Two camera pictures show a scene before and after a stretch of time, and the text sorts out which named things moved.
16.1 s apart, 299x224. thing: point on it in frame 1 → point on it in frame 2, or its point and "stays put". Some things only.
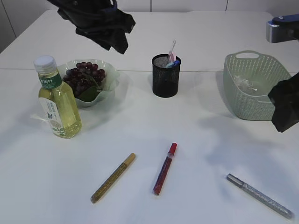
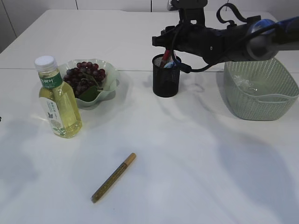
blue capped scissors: [174, 64] stays put
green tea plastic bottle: [59, 99] stays put
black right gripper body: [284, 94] → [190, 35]
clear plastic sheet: [245, 85] stays put
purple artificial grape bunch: [85, 80] stays put
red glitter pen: [157, 187] → [166, 57]
